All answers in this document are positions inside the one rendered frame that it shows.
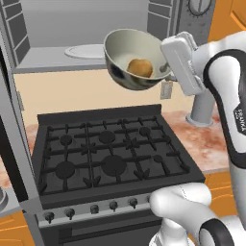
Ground grey microwave oven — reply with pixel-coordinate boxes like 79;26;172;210
0;0;216;75

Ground black gas hob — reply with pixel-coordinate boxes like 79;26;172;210
31;104;207;209

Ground white wall socket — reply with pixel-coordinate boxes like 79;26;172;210
160;80;174;100

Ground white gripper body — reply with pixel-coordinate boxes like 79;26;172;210
160;31;207;97

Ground dark oven door handle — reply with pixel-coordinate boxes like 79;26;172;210
58;220;162;245

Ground brown potato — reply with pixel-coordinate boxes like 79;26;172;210
126;58;154;79

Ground orange base cupboard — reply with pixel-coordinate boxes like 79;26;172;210
0;209;36;246
203;171;239;217

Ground white bowl with dark pattern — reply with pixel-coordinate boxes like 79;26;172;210
103;28;173;91

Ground orange wall cupboard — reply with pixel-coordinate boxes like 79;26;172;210
207;0;246;43

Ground grey cylinder stand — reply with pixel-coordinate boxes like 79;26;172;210
185;89;215;128

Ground grey microwave door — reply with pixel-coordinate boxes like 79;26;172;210
0;30;43;216

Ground grey round object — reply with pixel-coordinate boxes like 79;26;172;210
0;186;10;209

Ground white microwave turntable plate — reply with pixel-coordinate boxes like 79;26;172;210
63;43;107;61

